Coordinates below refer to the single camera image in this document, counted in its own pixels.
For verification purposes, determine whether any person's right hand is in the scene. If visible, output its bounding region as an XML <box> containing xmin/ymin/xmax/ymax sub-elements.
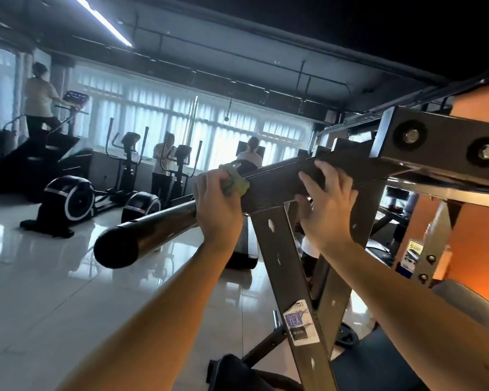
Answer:
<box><xmin>297</xmin><ymin>161</ymin><xmax>360</xmax><ymax>253</ymax></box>

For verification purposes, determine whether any person's left hand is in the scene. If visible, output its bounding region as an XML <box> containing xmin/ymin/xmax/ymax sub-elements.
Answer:
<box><xmin>192</xmin><ymin>167</ymin><xmax>246</xmax><ymax>251</ymax></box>

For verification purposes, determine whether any green cleaning cloth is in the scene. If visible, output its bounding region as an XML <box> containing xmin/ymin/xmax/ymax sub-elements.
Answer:
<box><xmin>218</xmin><ymin>162</ymin><xmax>252</xmax><ymax>199</ymax></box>

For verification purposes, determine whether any grey steel gym machine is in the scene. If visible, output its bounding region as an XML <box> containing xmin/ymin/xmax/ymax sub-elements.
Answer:
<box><xmin>93</xmin><ymin>105</ymin><xmax>489</xmax><ymax>391</ymax></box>

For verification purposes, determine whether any person's left forearm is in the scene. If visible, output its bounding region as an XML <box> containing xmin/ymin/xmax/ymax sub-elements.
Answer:
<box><xmin>59</xmin><ymin>240</ymin><xmax>233</xmax><ymax>391</ymax></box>

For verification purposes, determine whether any person's right forearm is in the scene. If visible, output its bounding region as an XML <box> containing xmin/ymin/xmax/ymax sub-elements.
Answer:
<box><xmin>322</xmin><ymin>240</ymin><xmax>489</xmax><ymax>391</ymax></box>

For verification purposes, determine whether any black treadmill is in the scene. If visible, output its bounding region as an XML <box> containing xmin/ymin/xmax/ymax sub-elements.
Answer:
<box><xmin>227</xmin><ymin>216</ymin><xmax>260</xmax><ymax>270</ymax></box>

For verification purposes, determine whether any black elliptical trainer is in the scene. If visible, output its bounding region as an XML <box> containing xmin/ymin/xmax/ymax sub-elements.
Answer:
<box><xmin>93</xmin><ymin>118</ymin><xmax>152</xmax><ymax>212</ymax></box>

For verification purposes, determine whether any large bright window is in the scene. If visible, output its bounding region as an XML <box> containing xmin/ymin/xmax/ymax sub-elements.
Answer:
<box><xmin>69</xmin><ymin>65</ymin><xmax>315</xmax><ymax>172</ymax></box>

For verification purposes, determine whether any fluorescent tube light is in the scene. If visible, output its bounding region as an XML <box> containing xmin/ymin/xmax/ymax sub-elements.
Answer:
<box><xmin>69</xmin><ymin>0</ymin><xmax>135</xmax><ymax>49</ymax></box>

